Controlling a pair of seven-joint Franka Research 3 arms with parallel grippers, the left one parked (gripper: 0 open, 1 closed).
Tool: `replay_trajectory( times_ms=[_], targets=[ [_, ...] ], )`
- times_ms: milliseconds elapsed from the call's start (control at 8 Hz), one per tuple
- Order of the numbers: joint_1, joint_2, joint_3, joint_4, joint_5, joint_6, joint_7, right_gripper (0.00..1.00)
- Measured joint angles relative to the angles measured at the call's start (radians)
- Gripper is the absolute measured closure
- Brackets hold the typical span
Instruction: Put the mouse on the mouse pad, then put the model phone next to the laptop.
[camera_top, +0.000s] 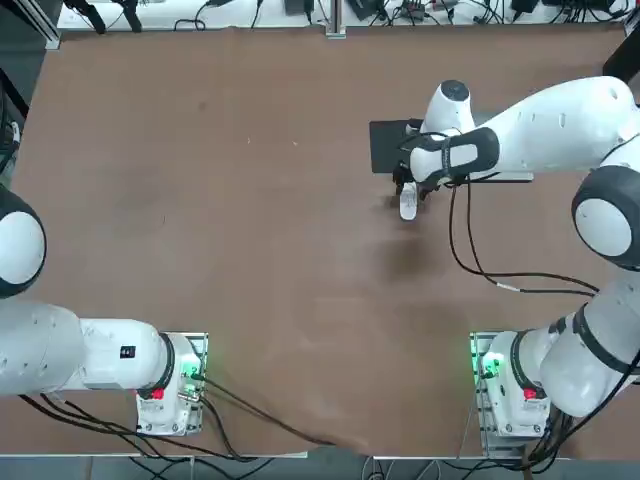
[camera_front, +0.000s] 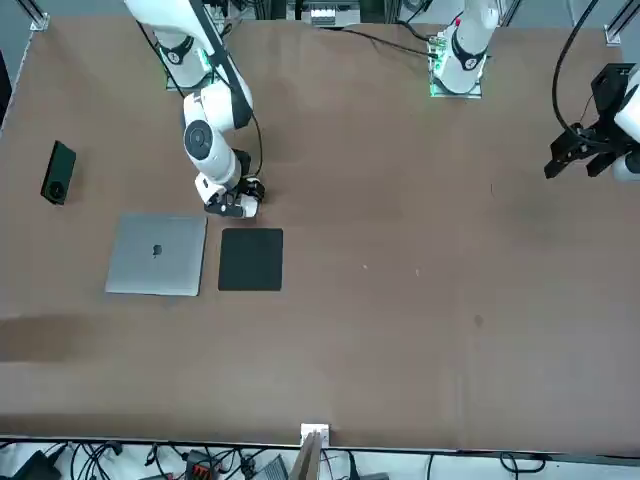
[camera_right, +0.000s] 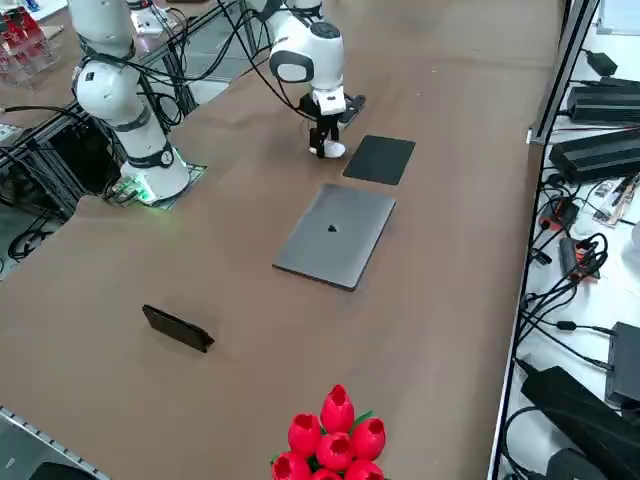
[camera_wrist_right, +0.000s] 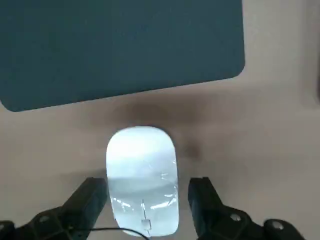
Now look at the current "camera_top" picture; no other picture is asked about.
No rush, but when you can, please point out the aluminium camera post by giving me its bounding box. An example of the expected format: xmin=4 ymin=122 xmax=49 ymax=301
xmin=326 ymin=0 xmax=348 ymax=39

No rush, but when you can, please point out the black floor cable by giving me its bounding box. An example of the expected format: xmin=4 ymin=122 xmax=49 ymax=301
xmin=18 ymin=392 xmax=281 ymax=464

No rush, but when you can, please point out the black tripod leg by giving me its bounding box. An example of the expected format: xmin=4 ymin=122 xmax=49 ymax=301
xmin=63 ymin=0 xmax=109 ymax=35
xmin=117 ymin=0 xmax=144 ymax=32

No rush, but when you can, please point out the aluminium rail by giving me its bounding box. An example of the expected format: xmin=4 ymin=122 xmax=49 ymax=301
xmin=0 ymin=0 xmax=63 ymax=51

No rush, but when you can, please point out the black base cable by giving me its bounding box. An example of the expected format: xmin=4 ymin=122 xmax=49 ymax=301
xmin=197 ymin=374 xmax=361 ymax=449
xmin=197 ymin=392 xmax=241 ymax=459

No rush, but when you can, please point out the white computer mouse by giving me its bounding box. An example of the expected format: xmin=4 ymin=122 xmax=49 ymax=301
xmin=398 ymin=181 xmax=420 ymax=222

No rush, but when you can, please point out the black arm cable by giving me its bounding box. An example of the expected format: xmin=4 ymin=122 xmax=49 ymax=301
xmin=465 ymin=179 xmax=601 ymax=294

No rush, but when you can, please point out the black mouse pad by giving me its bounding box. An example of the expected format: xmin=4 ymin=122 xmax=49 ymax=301
xmin=368 ymin=118 xmax=426 ymax=175

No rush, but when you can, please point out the black cable with white tag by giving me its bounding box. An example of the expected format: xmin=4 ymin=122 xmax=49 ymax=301
xmin=447 ymin=182 xmax=601 ymax=300

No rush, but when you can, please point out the grey closed laptop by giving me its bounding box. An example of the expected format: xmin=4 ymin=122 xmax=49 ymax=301
xmin=462 ymin=169 xmax=535 ymax=184

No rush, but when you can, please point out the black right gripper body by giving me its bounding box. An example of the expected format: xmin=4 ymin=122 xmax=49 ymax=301
xmin=392 ymin=158 xmax=441 ymax=192

